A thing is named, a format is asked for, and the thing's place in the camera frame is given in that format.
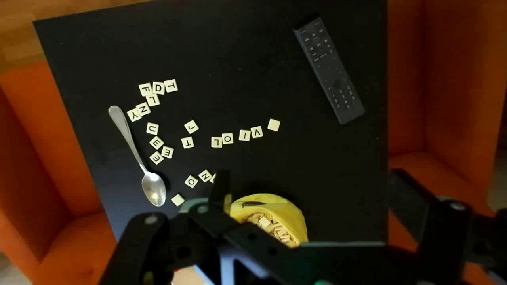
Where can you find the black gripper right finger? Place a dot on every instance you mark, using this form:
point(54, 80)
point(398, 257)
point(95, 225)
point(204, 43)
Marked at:
point(453, 238)

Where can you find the black remote control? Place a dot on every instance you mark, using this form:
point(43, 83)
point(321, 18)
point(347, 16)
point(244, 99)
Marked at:
point(329, 69)

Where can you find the yellow bowl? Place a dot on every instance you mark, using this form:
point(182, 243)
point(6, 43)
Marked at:
point(274, 216)

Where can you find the orange upholstered armchair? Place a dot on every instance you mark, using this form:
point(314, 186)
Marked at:
point(448, 96)
point(36, 175)

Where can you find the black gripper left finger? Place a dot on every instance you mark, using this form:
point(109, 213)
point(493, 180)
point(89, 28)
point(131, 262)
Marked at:
point(142, 248)

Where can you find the cream letter tile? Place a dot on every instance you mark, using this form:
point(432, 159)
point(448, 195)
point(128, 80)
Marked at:
point(155, 143)
point(187, 143)
point(142, 110)
point(256, 132)
point(215, 142)
point(226, 138)
point(204, 175)
point(190, 181)
point(244, 135)
point(166, 153)
point(212, 178)
point(133, 115)
point(171, 86)
point(158, 88)
point(152, 129)
point(155, 157)
point(190, 126)
point(152, 100)
point(272, 124)
point(144, 88)
point(177, 200)

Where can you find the silver metal spoon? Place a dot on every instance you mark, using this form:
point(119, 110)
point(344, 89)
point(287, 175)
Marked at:
point(150, 184)

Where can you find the black square side table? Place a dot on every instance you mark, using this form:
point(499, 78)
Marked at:
point(253, 64)

